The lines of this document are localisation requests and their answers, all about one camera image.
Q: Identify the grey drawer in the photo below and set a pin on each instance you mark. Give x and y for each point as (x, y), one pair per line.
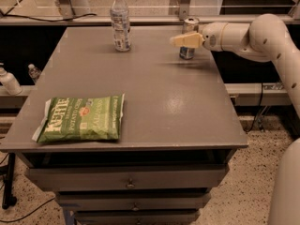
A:
(128, 178)
(134, 201)
(136, 218)

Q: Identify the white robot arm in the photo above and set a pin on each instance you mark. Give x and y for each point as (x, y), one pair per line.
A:
(264, 39)

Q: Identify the small clear bottle on shelf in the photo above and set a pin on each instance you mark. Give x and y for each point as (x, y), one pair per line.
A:
(34, 72)

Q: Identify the bottom grey drawer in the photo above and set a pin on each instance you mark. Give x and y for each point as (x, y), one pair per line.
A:
(136, 218)

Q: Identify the green jalapeno chip bag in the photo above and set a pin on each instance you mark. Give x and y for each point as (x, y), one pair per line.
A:
(81, 119)

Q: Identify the black stand leg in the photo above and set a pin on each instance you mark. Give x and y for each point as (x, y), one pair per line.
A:
(8, 171)

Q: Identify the middle grey drawer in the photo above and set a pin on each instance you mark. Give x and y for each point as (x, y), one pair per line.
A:
(134, 201)

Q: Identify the top grey drawer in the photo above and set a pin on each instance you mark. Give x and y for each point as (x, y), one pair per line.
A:
(128, 178)

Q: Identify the white bottle on shelf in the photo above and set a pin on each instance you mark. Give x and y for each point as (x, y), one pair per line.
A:
(10, 83)

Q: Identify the clear plastic water bottle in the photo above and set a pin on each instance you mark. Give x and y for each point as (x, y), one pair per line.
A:
(120, 25)

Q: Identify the grey drawer cabinet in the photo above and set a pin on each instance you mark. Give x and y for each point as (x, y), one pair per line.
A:
(176, 112)

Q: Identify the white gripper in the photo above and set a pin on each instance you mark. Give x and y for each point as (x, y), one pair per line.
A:
(212, 37)

